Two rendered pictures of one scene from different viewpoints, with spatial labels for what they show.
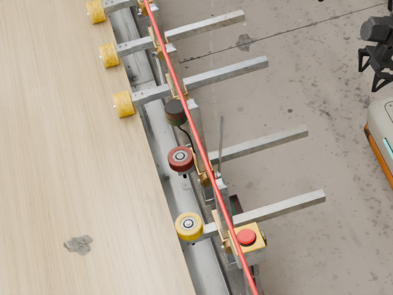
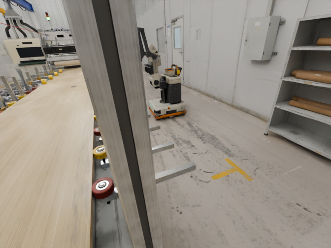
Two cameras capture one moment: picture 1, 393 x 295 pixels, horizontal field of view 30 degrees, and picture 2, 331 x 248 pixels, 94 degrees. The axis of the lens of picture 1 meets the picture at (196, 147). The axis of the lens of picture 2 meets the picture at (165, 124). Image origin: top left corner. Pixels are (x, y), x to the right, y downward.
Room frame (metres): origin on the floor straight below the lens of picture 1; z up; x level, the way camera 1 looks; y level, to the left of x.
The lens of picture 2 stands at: (-1.27, -0.32, 1.38)
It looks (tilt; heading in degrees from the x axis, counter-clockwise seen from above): 28 degrees down; 346
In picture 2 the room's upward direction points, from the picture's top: 4 degrees counter-clockwise
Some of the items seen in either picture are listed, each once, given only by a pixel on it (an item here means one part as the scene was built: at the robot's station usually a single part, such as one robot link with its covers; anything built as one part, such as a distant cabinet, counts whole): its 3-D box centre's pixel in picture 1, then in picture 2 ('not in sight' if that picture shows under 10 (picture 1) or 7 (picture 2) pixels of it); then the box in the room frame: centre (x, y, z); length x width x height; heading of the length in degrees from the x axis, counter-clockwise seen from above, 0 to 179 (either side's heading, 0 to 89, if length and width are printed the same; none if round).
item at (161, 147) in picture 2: not in sight; (140, 154); (-0.52, -0.34, 0.80); 0.43 x 0.03 x 0.04; 97
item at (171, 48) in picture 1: (181, 99); not in sight; (1.66, 0.02, 0.93); 0.04 x 0.04 x 0.48; 7
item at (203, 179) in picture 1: (202, 166); not in sight; (1.44, -0.01, 0.85); 0.14 x 0.06 x 0.05; 7
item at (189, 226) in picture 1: (190, 233); not in sight; (1.19, 0.07, 0.85); 0.08 x 0.08 x 0.11
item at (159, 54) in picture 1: (159, 42); not in sight; (1.93, 0.05, 0.95); 0.14 x 0.06 x 0.05; 7
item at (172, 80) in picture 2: not in sight; (169, 86); (1.80, -1.20, 0.59); 0.55 x 0.34 x 0.83; 4
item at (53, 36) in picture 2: not in sight; (81, 64); (4.22, 0.87, 0.95); 1.65 x 0.70 x 1.90; 97
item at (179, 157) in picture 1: (182, 165); not in sight; (1.45, 0.06, 0.85); 0.08 x 0.08 x 0.11
